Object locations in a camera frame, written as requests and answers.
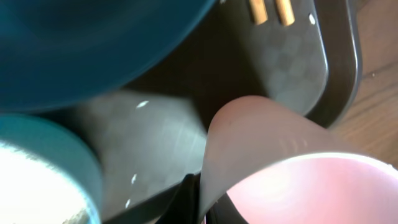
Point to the pink cup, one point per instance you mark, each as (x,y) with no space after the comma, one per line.
(276,166)

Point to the dark blue plate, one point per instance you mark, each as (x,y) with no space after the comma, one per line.
(55,53)

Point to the blue cup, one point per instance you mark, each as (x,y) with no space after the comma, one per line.
(48,174)

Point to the brown serving tray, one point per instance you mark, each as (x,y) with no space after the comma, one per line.
(152,132)

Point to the left wooden chopstick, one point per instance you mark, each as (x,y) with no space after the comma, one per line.
(259,13)

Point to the wooden chopstick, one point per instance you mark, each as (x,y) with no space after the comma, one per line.
(285,11)
(259,13)

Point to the right wooden chopstick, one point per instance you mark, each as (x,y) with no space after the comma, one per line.
(285,11)

